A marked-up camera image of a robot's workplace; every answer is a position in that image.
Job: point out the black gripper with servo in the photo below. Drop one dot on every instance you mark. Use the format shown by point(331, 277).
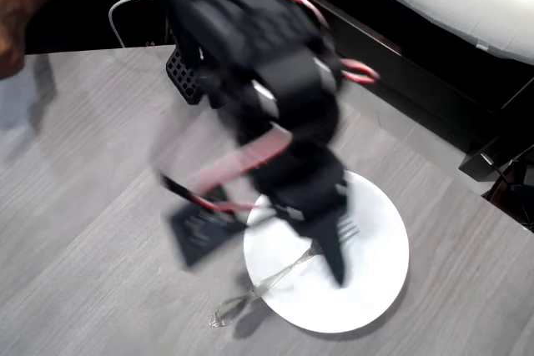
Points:
point(309, 211)

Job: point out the ornate metal fork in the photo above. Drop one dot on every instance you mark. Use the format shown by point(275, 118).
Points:
point(271, 281)

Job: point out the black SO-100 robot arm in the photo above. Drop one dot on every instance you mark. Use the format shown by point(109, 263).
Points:
point(258, 39)

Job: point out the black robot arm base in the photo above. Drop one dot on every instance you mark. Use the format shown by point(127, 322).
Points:
point(183, 76)

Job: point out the white round bowl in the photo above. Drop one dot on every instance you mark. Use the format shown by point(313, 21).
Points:
point(367, 272)

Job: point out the person's hand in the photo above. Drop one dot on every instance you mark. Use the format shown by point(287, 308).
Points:
point(10, 39)

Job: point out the black furniture foot block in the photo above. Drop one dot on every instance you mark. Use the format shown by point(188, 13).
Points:
point(480, 166)

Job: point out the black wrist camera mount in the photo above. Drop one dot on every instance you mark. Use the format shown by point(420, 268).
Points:
point(200, 235)

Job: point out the black furniture frame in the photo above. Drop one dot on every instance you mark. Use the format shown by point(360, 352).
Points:
point(417, 68)

